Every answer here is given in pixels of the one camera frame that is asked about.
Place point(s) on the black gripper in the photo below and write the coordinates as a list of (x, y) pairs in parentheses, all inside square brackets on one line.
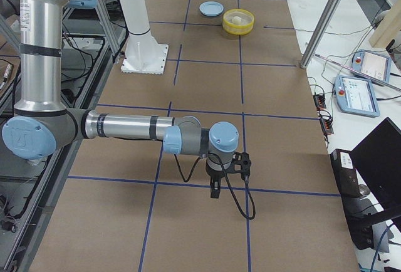
[(214, 174)]

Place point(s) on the white steamed bun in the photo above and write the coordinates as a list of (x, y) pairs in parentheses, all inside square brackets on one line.
[(236, 20)]

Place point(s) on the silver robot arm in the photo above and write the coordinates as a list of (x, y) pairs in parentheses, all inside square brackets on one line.
[(42, 124)]

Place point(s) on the yellow bamboo steamer basket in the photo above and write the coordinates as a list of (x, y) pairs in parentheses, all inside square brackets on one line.
[(247, 22)]

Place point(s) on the light blue plate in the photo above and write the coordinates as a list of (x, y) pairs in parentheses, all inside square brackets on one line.
[(211, 8)]

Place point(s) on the near orange black hub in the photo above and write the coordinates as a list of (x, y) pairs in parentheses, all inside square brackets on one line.
[(326, 122)]

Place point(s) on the orange black hub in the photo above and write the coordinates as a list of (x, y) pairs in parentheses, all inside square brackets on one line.
[(326, 122), (319, 98)]

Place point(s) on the far orange black hub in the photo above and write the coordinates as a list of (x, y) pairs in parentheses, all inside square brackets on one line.
[(319, 98)]

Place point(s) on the black laptop computer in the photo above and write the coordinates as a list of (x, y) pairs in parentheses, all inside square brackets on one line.
[(377, 159)]

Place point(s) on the near blue teach pendant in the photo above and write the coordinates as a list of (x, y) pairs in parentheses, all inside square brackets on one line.
[(356, 96)]

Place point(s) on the blue teach pendant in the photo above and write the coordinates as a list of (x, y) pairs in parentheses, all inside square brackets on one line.
[(372, 64), (356, 96)]

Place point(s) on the far blue teach pendant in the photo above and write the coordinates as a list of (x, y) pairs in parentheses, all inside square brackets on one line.
[(372, 64)]

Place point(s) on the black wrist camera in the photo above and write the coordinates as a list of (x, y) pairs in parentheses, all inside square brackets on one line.
[(241, 164)]

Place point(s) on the aluminium frame post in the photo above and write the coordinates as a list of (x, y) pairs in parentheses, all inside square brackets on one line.
[(319, 31)]

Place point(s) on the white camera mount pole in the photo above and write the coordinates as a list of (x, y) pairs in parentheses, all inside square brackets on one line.
[(136, 18)]

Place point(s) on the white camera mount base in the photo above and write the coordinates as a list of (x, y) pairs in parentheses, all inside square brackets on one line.
[(145, 59)]

